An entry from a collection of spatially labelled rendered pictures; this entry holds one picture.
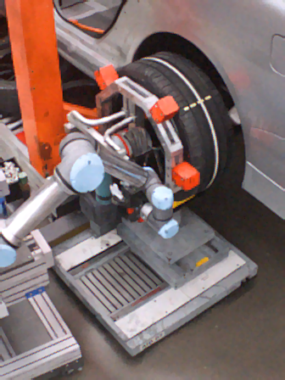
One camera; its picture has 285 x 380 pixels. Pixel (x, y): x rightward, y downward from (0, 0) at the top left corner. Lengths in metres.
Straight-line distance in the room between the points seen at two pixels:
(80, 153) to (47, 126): 0.95
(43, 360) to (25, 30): 1.44
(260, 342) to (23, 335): 1.15
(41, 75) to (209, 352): 1.52
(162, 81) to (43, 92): 0.59
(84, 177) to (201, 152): 0.71
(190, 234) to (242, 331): 0.58
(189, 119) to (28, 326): 1.20
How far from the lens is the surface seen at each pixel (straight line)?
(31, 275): 2.40
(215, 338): 3.00
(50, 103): 2.82
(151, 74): 2.52
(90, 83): 3.77
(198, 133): 2.46
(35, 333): 2.81
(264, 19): 2.14
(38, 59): 2.68
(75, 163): 1.92
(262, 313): 3.11
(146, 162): 2.87
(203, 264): 3.08
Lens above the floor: 2.49
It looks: 42 degrees down
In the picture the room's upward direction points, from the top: 2 degrees counter-clockwise
